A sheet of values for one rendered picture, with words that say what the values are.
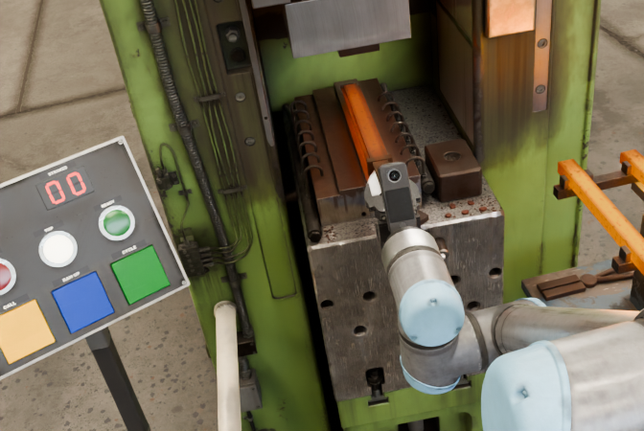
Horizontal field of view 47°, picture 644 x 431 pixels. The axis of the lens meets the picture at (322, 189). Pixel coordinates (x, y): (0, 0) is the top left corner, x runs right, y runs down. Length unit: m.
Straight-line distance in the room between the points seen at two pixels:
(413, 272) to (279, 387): 0.92
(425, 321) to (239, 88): 0.60
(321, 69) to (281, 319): 0.60
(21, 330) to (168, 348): 1.37
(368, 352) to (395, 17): 0.72
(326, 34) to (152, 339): 1.64
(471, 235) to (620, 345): 0.85
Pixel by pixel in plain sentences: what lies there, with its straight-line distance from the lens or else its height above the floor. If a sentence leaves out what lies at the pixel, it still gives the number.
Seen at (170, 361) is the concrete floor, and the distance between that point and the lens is 2.54.
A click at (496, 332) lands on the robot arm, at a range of 1.15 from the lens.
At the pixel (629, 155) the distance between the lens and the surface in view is 1.46.
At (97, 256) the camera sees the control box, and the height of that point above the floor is 1.06.
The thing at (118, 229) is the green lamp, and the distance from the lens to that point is 1.26.
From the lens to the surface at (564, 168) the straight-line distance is 1.41.
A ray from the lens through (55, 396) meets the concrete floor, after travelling 2.61.
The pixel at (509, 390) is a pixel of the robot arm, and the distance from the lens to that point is 0.59.
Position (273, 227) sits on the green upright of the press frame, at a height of 0.82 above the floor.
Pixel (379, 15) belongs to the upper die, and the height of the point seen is 1.32.
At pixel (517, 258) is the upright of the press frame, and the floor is 0.61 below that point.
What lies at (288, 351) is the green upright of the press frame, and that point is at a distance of 1.85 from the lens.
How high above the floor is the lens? 1.79
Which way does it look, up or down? 35 degrees down
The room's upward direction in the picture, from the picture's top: 9 degrees counter-clockwise
